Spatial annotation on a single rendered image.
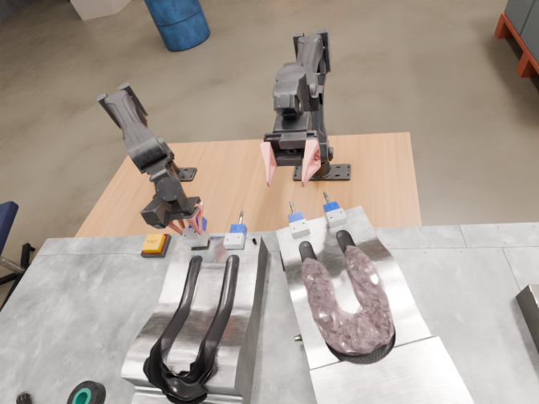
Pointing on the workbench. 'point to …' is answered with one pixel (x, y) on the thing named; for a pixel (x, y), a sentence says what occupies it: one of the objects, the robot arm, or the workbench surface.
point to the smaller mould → (530, 310)
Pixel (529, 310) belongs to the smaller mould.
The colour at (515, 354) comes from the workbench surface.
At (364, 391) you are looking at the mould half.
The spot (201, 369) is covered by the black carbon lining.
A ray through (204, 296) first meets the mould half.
